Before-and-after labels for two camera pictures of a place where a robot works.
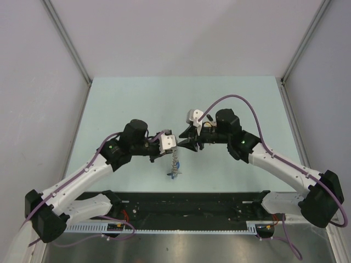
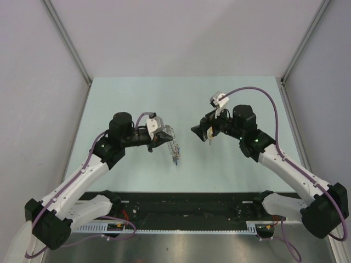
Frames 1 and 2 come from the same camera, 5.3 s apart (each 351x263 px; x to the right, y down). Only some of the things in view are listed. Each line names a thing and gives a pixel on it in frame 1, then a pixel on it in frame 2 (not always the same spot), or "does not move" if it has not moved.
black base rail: (187, 208) does not move
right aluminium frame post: (322, 9) does not move
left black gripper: (157, 155) → (158, 139)
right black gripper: (191, 143) → (209, 120)
